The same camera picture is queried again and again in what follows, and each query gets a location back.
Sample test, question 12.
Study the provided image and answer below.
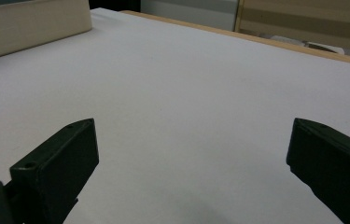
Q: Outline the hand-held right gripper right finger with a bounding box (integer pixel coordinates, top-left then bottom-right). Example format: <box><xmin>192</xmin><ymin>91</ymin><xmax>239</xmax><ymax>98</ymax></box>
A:
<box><xmin>286</xmin><ymin>117</ymin><xmax>350</xmax><ymax>224</ymax></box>

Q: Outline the white chair base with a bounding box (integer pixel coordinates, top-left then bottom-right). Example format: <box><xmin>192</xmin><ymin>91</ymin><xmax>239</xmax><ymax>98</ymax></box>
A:
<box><xmin>269</xmin><ymin>34</ymin><xmax>346</xmax><ymax>56</ymax></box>

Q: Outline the beige plastic bin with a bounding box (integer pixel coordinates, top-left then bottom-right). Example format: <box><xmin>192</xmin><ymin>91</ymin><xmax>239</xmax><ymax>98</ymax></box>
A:
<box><xmin>0</xmin><ymin>0</ymin><xmax>93</xmax><ymax>63</ymax></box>

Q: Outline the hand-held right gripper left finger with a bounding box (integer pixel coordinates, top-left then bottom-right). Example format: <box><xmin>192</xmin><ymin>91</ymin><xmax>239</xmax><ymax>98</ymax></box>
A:
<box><xmin>9</xmin><ymin>118</ymin><xmax>100</xmax><ymax>224</ymax></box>

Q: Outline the wooden cabinet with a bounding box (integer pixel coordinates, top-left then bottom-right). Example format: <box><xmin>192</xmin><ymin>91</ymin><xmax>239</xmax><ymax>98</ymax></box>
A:
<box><xmin>233</xmin><ymin>0</ymin><xmax>350</xmax><ymax>54</ymax></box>

